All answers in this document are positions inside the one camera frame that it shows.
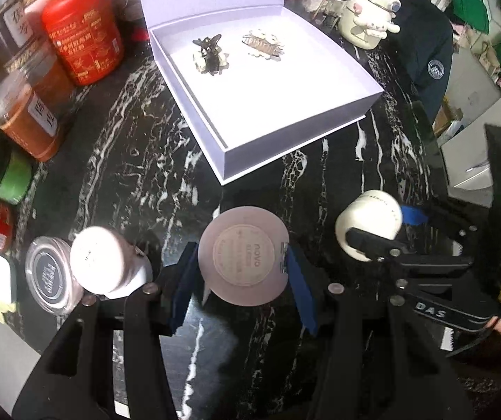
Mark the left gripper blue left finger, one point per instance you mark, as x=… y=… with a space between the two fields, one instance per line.
x=185 y=272

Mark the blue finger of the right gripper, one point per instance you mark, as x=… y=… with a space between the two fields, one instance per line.
x=364 y=246
x=413 y=216

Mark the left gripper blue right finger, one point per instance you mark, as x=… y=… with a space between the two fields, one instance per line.
x=295 y=264

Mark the cream white cosmetic jar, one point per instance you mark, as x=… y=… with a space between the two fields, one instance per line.
x=374 y=211

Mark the pink cosmetic jar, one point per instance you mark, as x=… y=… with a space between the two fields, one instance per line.
x=241 y=256

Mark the pale blue white jar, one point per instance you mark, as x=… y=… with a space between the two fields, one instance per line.
x=104 y=263

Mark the bear charm hair clip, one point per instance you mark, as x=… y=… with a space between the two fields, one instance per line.
x=261 y=45

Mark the dark bow hair clip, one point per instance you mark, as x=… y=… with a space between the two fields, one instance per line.
x=210 y=59

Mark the dark navy cap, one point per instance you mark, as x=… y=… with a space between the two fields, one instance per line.
x=424 y=46

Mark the lower green jar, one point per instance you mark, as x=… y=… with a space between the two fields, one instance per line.
x=15 y=181

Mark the cinnamoroll white mug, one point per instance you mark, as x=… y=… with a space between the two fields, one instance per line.
x=365 y=23

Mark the white open gift box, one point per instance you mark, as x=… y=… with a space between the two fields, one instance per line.
x=256 y=110

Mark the clear glass with spoon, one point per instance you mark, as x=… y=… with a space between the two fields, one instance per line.
x=324 y=13

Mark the orange powder plastic jar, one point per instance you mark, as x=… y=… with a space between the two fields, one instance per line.
x=26 y=119

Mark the red tea tin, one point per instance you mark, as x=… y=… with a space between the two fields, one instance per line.
x=86 y=37

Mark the dark herb jar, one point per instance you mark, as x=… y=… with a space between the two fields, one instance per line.
x=18 y=39

